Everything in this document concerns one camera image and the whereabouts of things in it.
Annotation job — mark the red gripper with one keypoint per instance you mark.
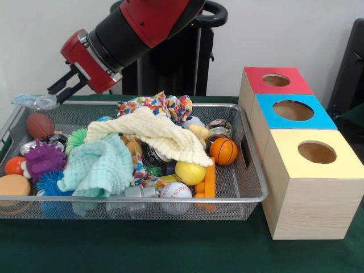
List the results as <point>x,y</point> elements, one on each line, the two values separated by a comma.
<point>85,62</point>

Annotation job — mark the clear plastic bottle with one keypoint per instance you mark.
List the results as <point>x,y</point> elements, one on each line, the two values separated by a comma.
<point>34,101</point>

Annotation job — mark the brown toy football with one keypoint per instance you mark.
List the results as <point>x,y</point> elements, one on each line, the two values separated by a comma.
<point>39,126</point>

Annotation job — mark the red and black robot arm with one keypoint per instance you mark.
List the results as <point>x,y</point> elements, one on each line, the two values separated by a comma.
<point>142,28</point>

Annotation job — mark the silver mesh bin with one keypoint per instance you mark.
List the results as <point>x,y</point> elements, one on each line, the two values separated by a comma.
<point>241,209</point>

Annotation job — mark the wooden box with three holes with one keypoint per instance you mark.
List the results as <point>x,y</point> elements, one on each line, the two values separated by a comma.
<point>307,210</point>

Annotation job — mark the purple spiky rubber toy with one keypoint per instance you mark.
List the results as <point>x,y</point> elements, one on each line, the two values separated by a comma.
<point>44,162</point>

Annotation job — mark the mint waffle cloth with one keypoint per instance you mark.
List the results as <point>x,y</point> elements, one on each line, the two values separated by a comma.
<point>99,170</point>

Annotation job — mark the cream waffle cloth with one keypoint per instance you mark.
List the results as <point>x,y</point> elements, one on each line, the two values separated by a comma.
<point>159,133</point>

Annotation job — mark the colourful patterned cloth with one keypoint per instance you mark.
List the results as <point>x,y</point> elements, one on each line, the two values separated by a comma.
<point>170,105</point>

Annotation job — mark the yellow ball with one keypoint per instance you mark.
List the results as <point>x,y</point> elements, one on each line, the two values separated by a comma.
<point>190,174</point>

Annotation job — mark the white toy baseball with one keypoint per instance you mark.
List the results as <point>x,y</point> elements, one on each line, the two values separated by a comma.
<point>175,193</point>

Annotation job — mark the orange toy basketball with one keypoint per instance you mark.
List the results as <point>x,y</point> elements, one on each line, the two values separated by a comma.
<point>223,151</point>

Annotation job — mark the black chair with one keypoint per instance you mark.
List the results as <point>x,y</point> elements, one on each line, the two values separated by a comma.
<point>349,71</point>

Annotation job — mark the dark green side tablecloth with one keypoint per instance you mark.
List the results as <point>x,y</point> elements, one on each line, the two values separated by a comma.
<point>354,116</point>

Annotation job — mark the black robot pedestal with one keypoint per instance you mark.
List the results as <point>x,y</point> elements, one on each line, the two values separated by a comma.
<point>176,65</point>

